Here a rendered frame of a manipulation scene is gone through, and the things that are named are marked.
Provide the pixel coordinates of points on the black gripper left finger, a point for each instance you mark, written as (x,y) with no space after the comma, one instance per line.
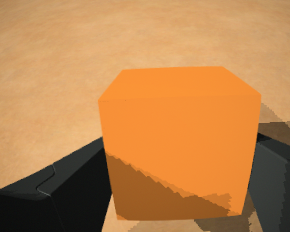
(71,195)

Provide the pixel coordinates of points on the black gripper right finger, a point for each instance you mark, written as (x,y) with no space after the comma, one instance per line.
(269,183)

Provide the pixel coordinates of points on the orange block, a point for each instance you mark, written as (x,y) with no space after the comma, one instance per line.
(179,142)

